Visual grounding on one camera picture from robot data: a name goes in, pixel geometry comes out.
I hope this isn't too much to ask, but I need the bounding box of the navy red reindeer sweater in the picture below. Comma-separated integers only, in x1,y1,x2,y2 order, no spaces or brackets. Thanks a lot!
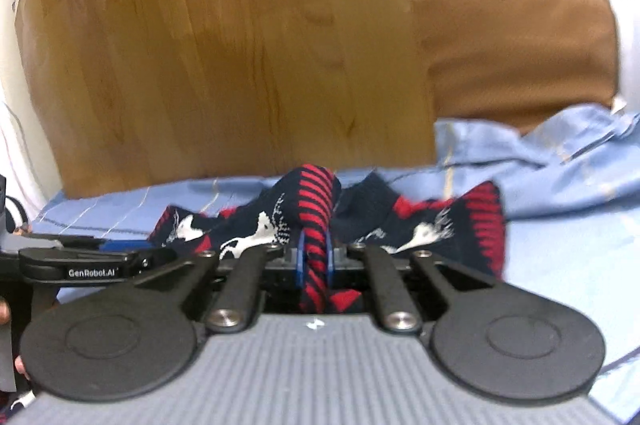
149,164,506,313

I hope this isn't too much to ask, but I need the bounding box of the person's left hand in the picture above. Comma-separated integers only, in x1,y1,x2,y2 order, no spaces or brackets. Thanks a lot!
1,294,32,389

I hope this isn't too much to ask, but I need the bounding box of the wooden headboard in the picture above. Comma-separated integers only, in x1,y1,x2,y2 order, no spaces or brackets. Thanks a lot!
15,0,435,198

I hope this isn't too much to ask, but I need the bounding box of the blue bed sheet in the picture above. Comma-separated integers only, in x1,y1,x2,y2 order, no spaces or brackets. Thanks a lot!
16,105,639,424

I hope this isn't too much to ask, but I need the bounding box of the brown cushion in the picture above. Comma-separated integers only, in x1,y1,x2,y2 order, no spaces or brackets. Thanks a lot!
409,0,620,133

